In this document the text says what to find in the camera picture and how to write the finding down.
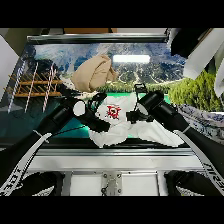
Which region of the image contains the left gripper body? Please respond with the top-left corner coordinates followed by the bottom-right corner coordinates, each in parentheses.
top-left (83, 111), bottom-right (112, 134)

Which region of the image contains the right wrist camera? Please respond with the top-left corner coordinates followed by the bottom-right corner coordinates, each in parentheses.
top-left (133, 83), bottom-right (148, 113)

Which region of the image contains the white shirt with red print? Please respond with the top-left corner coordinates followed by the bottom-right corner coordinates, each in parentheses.
top-left (88, 92), bottom-right (183, 149)

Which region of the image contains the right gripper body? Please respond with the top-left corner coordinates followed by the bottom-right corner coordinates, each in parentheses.
top-left (125, 110), bottom-right (150, 125)

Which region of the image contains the beige garment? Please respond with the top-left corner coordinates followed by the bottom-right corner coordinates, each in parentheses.
top-left (71, 54), bottom-right (119, 93)

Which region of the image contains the silver frame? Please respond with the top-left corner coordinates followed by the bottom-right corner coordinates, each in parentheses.
top-left (26, 33), bottom-right (209, 197)

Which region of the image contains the white garment with blue pattern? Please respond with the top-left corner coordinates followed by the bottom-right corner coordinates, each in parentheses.
top-left (176, 103), bottom-right (224, 145)

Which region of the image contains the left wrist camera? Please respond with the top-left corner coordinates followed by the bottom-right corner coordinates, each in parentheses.
top-left (87, 93), bottom-right (108, 113)

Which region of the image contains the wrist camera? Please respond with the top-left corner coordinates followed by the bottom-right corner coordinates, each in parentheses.
top-left (133, 83), bottom-right (148, 113)
top-left (87, 93), bottom-right (108, 113)

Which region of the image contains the black cable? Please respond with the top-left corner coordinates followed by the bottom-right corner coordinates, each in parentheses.
top-left (49, 125), bottom-right (92, 137)

